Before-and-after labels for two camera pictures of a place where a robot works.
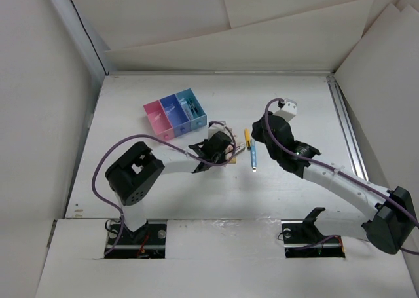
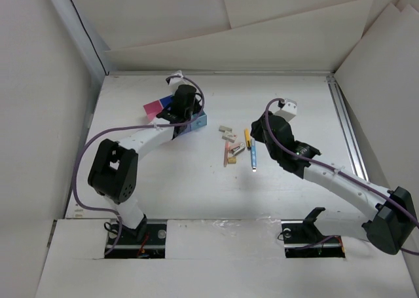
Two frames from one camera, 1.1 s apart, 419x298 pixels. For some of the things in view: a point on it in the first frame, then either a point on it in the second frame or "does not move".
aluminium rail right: x=346 y=129 does not move
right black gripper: x=257 y=128 does not move
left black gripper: x=222 y=158 to x=197 y=107
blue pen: x=253 y=155 does not move
